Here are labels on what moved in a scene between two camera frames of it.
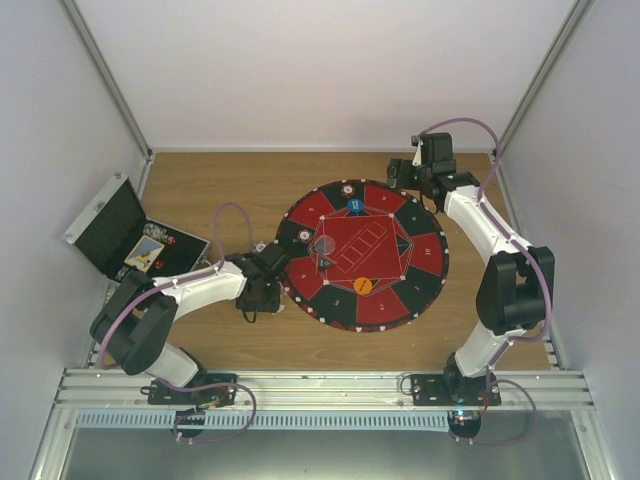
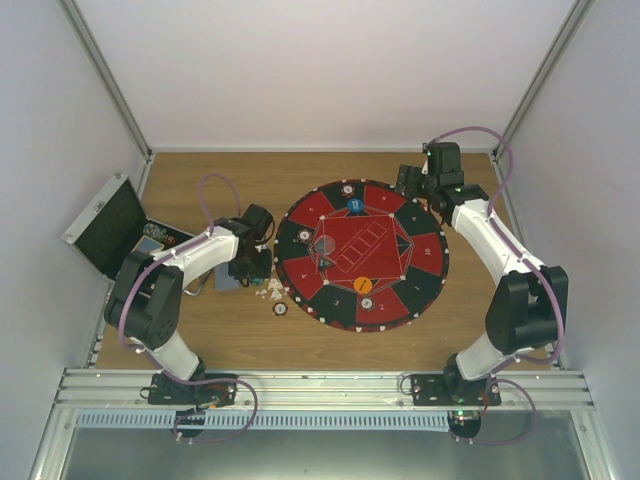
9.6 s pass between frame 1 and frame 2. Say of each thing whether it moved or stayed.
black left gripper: moved
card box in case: stayed
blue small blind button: stayed
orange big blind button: stayed
